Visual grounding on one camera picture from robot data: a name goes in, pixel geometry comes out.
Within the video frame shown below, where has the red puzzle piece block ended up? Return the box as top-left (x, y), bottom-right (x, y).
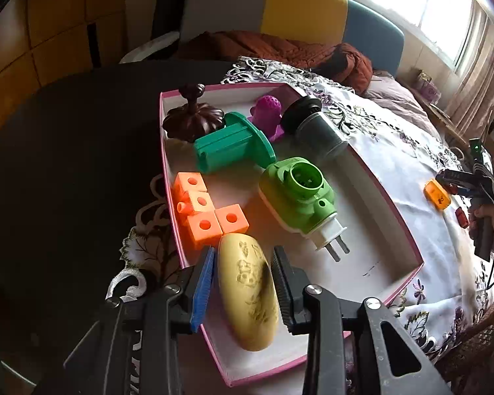
top-left (455, 207), bottom-right (469, 229)

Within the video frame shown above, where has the teal green flanged block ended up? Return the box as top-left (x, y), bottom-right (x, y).
top-left (193, 112), bottom-right (277, 174)

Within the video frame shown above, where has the dark brown pumpkin lid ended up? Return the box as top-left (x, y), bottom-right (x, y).
top-left (162, 83), bottom-right (226, 144)

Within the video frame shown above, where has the wooden wardrobe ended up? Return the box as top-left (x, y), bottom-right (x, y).
top-left (0, 0), bottom-right (127, 128)

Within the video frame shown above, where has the wicker chair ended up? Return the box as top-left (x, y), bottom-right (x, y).
top-left (435, 303), bottom-right (494, 394)

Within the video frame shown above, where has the beige curtain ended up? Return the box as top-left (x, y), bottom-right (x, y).
top-left (446, 20), bottom-right (494, 139)

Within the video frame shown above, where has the colour block headboard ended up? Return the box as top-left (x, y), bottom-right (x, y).
top-left (180, 0), bottom-right (405, 75)

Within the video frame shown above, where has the dark grey cup with lid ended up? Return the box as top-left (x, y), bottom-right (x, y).
top-left (280, 96), bottom-right (348, 163)

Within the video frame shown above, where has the pale pink pillow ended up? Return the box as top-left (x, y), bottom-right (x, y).
top-left (362, 70), bottom-right (441, 140)

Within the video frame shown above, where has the green plug-in device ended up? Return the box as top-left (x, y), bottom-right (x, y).
top-left (259, 157), bottom-right (350, 262)

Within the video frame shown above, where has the orange plastic boat-shaped case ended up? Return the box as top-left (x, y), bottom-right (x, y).
top-left (423, 178), bottom-right (452, 210)

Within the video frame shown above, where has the rust orange quilted blanket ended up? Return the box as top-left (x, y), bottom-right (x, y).
top-left (173, 30), bottom-right (373, 94)

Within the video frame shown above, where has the wooden side desk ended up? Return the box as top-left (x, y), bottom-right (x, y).
top-left (396, 78), bottom-right (469, 153)

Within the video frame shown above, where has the yellow carved oval object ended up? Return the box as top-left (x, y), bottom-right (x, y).
top-left (218, 233), bottom-right (279, 351)

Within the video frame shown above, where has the white floral embroidered tablecloth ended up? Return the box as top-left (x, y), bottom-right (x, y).
top-left (269, 63), bottom-right (494, 360)

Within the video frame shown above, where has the pink-rimmed white tray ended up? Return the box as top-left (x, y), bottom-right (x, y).
top-left (160, 83), bottom-right (424, 387)

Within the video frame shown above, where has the orange cube block cluster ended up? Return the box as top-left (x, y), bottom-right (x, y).
top-left (171, 172), bottom-right (250, 250)

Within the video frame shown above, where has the purple plastic figure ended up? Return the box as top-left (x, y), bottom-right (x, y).
top-left (248, 94), bottom-right (284, 143)

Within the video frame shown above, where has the box on desk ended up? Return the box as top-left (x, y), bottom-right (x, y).
top-left (413, 69), bottom-right (442, 104)

